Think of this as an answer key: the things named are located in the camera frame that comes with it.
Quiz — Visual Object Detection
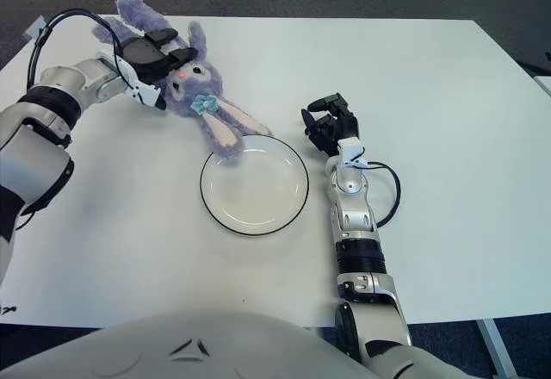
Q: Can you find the white plate black rim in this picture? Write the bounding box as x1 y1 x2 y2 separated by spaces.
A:
199 134 310 238

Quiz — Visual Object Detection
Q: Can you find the purple plush bunny doll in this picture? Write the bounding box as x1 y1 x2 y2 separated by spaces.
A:
93 0 276 169

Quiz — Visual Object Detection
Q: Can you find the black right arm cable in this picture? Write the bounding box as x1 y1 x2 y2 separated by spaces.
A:
361 161 402 227

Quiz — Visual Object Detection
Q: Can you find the white table leg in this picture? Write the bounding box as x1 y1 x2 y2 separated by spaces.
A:
475 318 520 379

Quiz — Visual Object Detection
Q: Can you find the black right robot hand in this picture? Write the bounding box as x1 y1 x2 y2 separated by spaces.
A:
300 92 359 156

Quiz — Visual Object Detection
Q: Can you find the grey robot torso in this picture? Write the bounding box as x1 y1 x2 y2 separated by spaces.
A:
0 312 380 379

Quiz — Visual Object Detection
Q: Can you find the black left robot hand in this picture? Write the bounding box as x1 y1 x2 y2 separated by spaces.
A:
121 28 198 111

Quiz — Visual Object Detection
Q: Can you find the white tape cable tag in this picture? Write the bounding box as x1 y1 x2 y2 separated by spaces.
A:
24 16 47 40

